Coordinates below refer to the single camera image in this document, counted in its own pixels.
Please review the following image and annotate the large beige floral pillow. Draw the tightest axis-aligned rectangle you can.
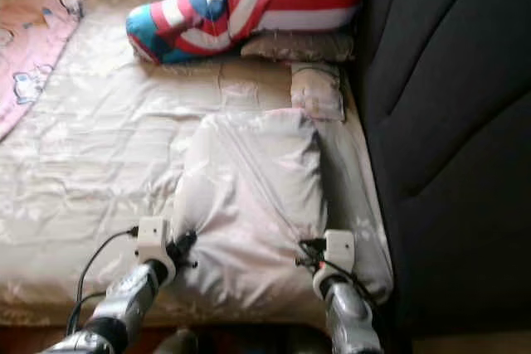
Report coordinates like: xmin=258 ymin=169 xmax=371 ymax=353
xmin=183 ymin=108 xmax=395 ymax=313

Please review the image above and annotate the bed with beige floral sheet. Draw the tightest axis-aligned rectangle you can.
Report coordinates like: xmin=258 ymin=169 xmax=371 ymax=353
xmin=0 ymin=0 xmax=395 ymax=330

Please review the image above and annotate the small beige floral pillow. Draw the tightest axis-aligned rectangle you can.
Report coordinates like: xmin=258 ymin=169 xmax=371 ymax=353
xmin=290 ymin=62 xmax=346 ymax=121

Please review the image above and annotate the flat beige floral pillow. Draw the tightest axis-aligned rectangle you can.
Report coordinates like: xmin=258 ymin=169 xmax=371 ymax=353
xmin=241 ymin=31 xmax=356 ymax=63

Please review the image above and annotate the pink cartoon print blanket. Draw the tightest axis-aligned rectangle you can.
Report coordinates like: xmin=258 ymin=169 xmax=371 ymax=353
xmin=0 ymin=0 xmax=84 ymax=139

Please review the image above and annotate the red white blue bolster pillow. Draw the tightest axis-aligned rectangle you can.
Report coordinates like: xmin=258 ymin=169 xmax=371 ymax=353
xmin=126 ymin=0 xmax=364 ymax=65

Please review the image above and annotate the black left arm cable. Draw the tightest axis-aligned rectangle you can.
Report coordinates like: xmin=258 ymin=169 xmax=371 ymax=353
xmin=68 ymin=225 xmax=140 ymax=334

